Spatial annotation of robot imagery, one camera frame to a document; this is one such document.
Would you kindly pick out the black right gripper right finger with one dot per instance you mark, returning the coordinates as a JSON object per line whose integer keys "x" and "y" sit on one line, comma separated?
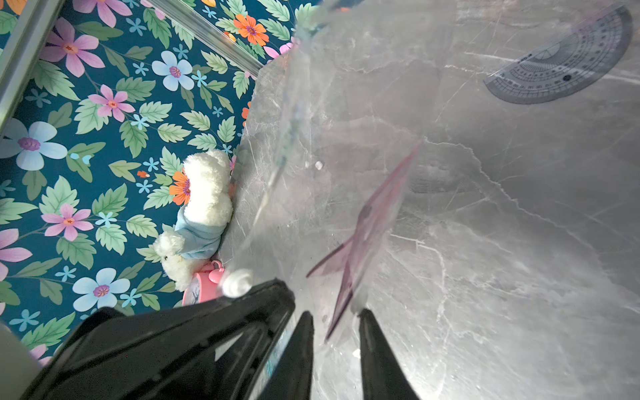
{"x": 382, "y": 377}

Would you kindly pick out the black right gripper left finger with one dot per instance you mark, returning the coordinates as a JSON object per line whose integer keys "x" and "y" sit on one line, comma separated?
{"x": 293, "y": 377}

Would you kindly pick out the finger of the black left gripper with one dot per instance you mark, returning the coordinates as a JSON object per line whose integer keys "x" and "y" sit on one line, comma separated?
{"x": 212, "y": 350}

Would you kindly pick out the purple triangle ruler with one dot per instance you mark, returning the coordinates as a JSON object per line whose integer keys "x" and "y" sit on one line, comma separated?
{"x": 353, "y": 257}

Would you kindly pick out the purple protractor set pouch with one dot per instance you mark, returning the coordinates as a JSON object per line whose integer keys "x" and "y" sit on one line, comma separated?
{"x": 330, "y": 121}

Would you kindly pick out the grey protractor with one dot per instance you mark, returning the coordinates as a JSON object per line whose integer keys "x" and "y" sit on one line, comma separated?
{"x": 565, "y": 66}

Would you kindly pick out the pink round toy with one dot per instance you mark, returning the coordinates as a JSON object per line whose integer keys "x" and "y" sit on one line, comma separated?
{"x": 204, "y": 285}

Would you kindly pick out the white plush bear toy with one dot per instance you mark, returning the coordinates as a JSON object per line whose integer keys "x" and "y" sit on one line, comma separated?
{"x": 205, "y": 210}

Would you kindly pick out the aluminium left frame post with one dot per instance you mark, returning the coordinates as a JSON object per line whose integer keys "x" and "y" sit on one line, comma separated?
{"x": 23, "y": 49}

